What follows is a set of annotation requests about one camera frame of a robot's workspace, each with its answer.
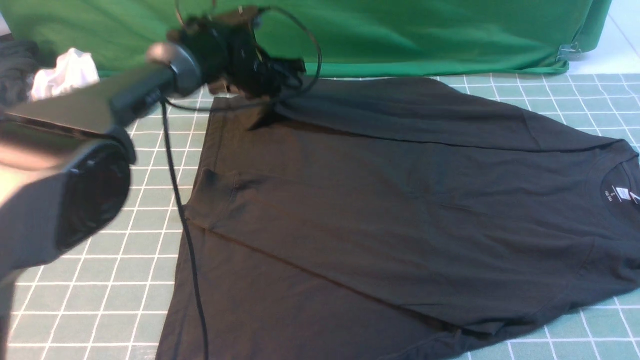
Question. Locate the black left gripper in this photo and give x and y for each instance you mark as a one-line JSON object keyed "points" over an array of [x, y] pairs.
{"points": [[224, 47]]}

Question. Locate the dark gray long-sleeve shirt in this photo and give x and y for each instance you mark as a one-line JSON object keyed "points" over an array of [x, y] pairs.
{"points": [[396, 219]]}

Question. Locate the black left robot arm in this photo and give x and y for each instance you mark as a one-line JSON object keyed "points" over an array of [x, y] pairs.
{"points": [[66, 160]]}

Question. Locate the green backdrop cloth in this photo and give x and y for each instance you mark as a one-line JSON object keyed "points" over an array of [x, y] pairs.
{"points": [[358, 38]]}

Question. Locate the crumpled white cloth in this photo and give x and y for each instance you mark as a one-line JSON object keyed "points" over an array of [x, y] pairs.
{"points": [[73, 70]]}

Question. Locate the crumpled dark gray garment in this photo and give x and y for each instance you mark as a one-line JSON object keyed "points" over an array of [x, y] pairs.
{"points": [[18, 66]]}

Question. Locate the green grid cutting mat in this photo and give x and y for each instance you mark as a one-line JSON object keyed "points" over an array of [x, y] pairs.
{"points": [[108, 298]]}

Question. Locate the metal binder clip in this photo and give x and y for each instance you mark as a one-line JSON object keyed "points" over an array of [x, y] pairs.
{"points": [[568, 52]]}

